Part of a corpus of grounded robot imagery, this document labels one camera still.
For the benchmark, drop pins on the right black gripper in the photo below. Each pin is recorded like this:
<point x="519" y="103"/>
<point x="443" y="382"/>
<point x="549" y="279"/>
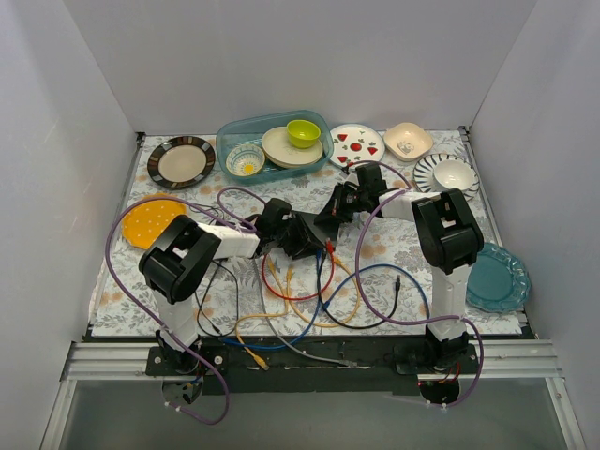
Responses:
<point x="341" y="202"/>

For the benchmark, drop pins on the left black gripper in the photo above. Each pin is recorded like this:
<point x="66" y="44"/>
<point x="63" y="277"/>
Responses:
<point x="297" y="232"/>

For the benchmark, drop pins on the black network switch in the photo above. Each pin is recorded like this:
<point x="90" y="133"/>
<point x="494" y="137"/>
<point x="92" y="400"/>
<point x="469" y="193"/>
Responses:
<point x="319" y="232"/>

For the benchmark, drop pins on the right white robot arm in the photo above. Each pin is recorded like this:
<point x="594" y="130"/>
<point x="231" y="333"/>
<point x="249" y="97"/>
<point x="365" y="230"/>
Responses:
<point x="449" y="237"/>

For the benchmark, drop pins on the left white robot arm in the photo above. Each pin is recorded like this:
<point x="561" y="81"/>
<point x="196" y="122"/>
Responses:
<point x="175" y="264"/>

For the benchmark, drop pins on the floral table mat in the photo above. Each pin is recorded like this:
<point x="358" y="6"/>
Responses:
<point x="387" y="241"/>

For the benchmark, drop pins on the white plate red shapes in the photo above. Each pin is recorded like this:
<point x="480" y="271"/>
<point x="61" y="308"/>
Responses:
<point x="354" y="143"/>

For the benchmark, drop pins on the lime green bowl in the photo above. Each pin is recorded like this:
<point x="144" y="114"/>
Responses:
<point x="303" y="133"/>

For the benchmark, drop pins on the blue striped plate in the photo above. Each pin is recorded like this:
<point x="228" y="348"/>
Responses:
<point x="423" y="173"/>

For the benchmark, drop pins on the beige plate stack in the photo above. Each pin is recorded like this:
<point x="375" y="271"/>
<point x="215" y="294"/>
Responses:
<point x="279" y="149"/>

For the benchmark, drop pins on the beige square panda bowl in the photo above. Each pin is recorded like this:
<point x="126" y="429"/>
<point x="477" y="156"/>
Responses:
<point x="407" y="141"/>

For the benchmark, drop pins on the blue patterned small bowl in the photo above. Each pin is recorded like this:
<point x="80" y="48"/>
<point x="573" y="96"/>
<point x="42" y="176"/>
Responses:
<point x="245" y="160"/>

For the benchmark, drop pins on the white bowl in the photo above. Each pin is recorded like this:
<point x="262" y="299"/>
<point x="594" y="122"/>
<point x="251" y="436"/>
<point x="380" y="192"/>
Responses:
<point x="454" y="173"/>

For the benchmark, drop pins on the teal plastic basin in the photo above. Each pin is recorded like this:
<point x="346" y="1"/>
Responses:
<point x="251" y="130"/>

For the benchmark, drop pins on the brown rimmed plate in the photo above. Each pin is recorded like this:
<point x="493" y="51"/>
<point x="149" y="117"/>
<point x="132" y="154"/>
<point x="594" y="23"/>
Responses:
<point x="181" y="162"/>

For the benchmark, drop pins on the yellow dotted plate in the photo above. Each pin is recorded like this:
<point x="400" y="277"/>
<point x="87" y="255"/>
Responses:
<point x="142" y="226"/>

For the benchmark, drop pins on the teal scalloped plate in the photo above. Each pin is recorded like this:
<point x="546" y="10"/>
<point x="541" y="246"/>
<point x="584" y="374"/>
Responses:
<point x="499" y="281"/>

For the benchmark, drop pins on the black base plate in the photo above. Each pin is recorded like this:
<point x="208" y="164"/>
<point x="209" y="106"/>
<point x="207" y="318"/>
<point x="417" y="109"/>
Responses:
<point x="385" y="364"/>

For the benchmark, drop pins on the aluminium frame rail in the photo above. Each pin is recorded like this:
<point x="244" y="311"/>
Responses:
<point x="514" y="359"/>

